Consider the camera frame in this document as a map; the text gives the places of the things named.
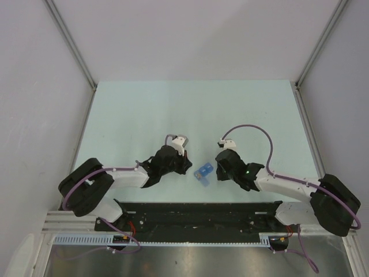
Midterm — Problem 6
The blue plastic pill organizer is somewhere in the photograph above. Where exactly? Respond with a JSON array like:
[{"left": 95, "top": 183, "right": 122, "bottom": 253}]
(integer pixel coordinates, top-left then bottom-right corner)
[{"left": 194, "top": 163, "right": 214, "bottom": 187}]

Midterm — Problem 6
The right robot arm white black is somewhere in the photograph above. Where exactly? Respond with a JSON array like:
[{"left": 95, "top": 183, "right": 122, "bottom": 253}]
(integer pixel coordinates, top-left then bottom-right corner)
[{"left": 215, "top": 149, "right": 361, "bottom": 237}]

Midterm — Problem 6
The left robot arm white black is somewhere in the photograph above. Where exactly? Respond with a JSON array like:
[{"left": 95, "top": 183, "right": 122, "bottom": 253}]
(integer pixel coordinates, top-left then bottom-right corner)
[{"left": 58, "top": 145, "right": 193, "bottom": 231}]

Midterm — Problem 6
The grey aluminium corner profile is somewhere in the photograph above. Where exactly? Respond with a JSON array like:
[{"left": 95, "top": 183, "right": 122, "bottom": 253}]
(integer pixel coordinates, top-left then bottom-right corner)
[{"left": 295, "top": 0, "right": 351, "bottom": 89}]

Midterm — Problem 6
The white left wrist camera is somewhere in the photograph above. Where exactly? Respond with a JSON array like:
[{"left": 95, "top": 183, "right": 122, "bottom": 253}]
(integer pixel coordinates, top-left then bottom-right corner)
[{"left": 170, "top": 135, "right": 189, "bottom": 156}]

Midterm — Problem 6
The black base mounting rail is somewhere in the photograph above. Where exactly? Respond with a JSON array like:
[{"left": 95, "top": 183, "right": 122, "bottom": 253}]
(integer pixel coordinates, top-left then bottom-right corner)
[{"left": 113, "top": 201, "right": 298, "bottom": 242}]

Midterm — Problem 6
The white slotted cable duct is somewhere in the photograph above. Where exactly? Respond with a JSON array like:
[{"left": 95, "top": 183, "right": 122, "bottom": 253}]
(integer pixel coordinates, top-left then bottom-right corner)
[{"left": 52, "top": 234, "right": 288, "bottom": 248}]

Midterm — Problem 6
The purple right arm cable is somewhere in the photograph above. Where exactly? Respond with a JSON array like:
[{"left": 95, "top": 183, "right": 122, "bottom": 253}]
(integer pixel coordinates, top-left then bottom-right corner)
[{"left": 221, "top": 124, "right": 363, "bottom": 274}]

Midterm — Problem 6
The left aluminium frame profile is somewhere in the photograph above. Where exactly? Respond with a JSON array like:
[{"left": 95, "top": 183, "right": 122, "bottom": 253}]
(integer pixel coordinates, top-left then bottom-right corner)
[{"left": 42, "top": 0, "right": 97, "bottom": 92}]

